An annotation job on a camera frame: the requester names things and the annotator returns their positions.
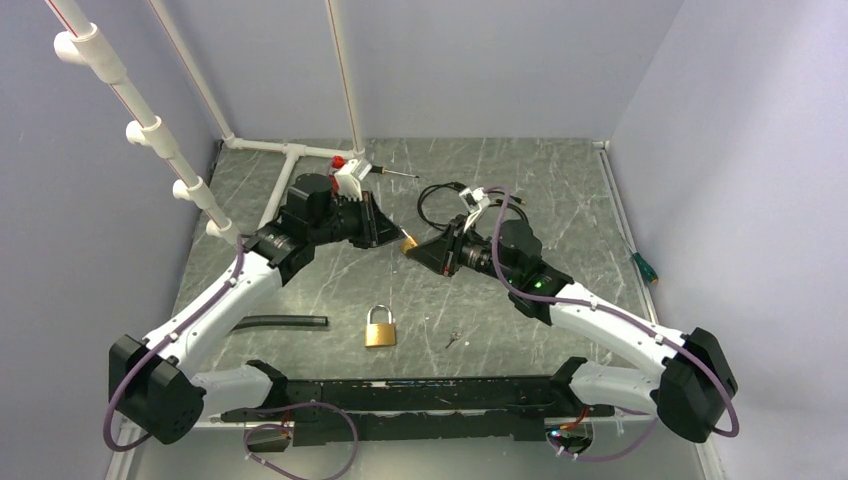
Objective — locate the small brass padlock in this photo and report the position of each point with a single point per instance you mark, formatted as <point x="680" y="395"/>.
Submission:
<point x="408" y="244"/>

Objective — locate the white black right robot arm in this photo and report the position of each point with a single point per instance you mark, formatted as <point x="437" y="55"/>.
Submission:
<point x="682" y="378"/>

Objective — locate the green handled screwdriver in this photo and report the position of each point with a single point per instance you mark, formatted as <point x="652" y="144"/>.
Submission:
<point x="644" y="268"/>

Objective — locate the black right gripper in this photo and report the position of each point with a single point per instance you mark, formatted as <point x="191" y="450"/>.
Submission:
<point x="450" y="243"/>

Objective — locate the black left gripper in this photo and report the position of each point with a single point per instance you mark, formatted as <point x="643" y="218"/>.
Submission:
<point x="375" y="227"/>

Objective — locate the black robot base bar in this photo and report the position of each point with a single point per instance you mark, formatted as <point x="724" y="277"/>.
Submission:
<point x="521" y="408"/>

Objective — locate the small silver key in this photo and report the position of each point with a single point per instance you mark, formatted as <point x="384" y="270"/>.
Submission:
<point x="455" y="335"/>

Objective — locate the yellow black screwdriver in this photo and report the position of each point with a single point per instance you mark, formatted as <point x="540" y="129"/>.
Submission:
<point x="380" y="170"/>

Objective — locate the large brass padlock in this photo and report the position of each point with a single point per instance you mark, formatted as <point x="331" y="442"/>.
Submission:
<point x="380" y="334"/>

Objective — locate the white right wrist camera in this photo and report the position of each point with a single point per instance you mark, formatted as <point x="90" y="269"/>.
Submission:
<point x="476" y="201"/>

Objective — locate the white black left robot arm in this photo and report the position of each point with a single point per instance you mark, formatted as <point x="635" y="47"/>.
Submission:
<point x="156" y="382"/>

